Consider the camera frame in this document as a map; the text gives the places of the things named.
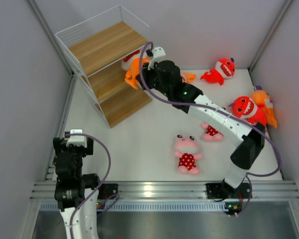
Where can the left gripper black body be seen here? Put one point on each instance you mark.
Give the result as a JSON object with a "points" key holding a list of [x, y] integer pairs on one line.
{"points": [[76, 152]]}

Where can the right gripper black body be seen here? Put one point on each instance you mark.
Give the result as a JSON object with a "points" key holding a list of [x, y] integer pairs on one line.
{"points": [[150, 78]]}

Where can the orange shark plush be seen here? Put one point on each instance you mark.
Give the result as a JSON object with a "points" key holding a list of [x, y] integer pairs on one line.
{"points": [[133, 68], [264, 101], [187, 77]]}

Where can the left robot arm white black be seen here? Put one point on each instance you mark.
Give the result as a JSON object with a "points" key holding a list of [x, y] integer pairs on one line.
{"points": [[72, 190]]}

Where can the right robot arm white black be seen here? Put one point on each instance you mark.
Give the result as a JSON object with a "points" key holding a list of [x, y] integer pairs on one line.
{"points": [[163, 82]]}

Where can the red shark plush far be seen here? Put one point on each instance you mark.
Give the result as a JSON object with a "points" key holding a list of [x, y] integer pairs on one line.
{"points": [[224, 69]]}

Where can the red shark plush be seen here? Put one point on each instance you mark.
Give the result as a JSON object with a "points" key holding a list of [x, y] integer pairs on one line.
{"points": [[224, 69], [245, 108]]}

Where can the pink frog plush front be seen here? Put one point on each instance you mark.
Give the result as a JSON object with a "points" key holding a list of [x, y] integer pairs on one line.
{"points": [[187, 151]]}

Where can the pink frog plush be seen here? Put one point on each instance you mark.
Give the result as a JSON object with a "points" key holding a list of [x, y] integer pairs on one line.
{"points": [[187, 151], [210, 134]]}

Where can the pink frog plush rear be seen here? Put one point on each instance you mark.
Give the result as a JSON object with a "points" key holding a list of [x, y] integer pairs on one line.
{"points": [[210, 134]]}

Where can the red shark plush near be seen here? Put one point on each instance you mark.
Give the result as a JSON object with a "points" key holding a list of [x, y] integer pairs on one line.
{"points": [[245, 108]]}

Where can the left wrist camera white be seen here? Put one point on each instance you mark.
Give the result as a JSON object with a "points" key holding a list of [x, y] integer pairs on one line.
{"points": [[75, 138]]}

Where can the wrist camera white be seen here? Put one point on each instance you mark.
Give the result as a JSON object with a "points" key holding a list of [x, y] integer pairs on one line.
{"points": [[155, 55], [75, 138]]}

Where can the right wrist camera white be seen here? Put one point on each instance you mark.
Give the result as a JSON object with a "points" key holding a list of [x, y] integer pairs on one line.
{"points": [[155, 55]]}

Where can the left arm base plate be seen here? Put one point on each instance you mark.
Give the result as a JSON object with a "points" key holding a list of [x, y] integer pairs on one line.
{"points": [[107, 192]]}

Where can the white wire wooden shelf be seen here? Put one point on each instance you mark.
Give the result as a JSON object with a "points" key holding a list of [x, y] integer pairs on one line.
{"points": [[100, 51]]}

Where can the aluminium rail frame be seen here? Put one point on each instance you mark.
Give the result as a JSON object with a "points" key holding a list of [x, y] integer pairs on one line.
{"points": [[191, 196]]}

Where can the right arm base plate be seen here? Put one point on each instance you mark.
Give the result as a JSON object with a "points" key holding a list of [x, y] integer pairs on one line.
{"points": [[214, 190]]}

